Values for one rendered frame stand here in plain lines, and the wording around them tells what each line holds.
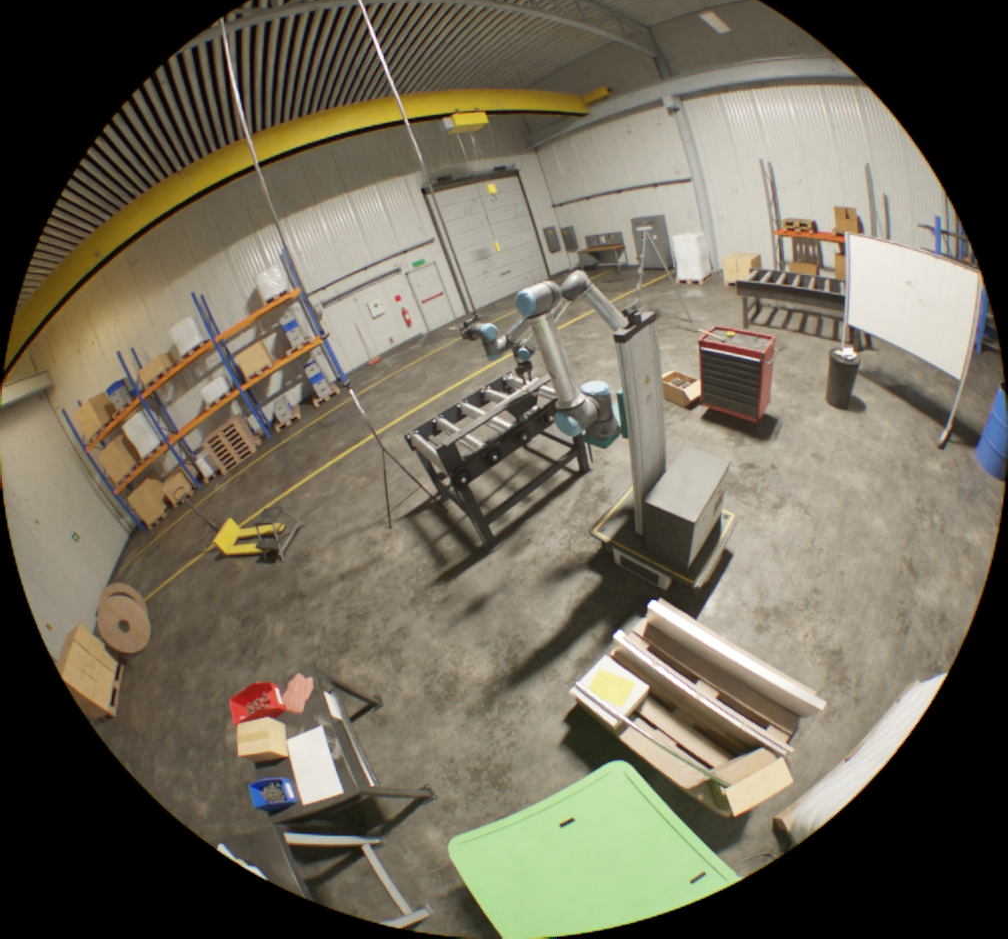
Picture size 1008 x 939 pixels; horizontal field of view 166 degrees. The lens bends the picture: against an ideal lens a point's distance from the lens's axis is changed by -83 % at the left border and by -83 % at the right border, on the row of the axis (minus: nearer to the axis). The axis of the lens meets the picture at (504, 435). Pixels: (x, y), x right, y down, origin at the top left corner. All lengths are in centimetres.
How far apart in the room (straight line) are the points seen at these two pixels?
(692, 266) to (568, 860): 1038
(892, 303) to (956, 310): 91
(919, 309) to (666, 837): 490
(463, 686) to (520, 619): 66
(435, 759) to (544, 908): 143
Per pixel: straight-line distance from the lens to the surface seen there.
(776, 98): 1155
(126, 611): 681
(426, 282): 1195
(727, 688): 217
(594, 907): 161
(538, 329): 154
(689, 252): 1003
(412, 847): 276
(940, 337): 492
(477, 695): 260
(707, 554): 247
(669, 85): 1189
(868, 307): 521
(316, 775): 219
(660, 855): 154
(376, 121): 889
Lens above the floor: 235
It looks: 32 degrees down
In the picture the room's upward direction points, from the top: 20 degrees counter-clockwise
